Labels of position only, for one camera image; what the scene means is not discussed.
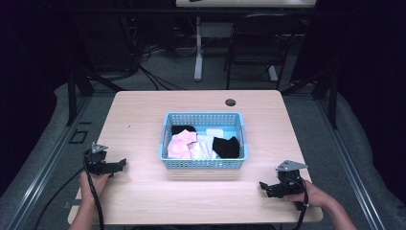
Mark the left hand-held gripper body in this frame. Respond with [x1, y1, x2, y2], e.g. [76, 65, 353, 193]
[83, 142, 111, 175]

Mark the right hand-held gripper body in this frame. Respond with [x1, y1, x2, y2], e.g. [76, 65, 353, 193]
[275, 159, 309, 196]

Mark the person's left hand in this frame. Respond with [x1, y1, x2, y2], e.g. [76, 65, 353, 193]
[79, 170, 111, 199]

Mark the person's right hand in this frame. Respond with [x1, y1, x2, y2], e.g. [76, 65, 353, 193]
[282, 179, 333, 210]

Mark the large black sock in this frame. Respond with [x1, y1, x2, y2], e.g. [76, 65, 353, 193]
[212, 135, 240, 159]

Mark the blue plastic basket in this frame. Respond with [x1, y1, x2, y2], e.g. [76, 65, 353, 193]
[158, 111, 250, 170]

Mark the pink sock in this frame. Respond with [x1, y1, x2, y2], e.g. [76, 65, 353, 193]
[167, 128, 198, 160]

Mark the black metal stand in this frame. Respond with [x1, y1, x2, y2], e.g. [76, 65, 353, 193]
[280, 68, 340, 130]
[64, 60, 126, 127]

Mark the white sock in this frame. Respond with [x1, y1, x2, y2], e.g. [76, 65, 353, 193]
[189, 134, 219, 160]

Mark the pale blue sock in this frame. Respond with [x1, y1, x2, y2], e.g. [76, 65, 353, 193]
[205, 127, 225, 138]

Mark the small black sock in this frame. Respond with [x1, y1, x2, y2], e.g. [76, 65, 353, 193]
[170, 125, 197, 136]

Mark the white desk with legs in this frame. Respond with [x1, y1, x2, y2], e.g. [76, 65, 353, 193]
[174, 0, 318, 82]

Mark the black folding chair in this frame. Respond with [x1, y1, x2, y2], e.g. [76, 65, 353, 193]
[222, 12, 302, 91]

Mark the black floor outlet frame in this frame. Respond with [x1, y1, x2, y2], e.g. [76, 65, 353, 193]
[68, 127, 90, 145]

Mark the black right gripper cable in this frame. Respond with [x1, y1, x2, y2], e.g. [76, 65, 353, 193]
[290, 177, 310, 230]

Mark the thin black floor cable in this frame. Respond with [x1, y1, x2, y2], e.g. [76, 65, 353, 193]
[33, 167, 86, 230]

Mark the bundle of floor cables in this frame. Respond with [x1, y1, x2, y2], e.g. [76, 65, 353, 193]
[119, 13, 197, 92]

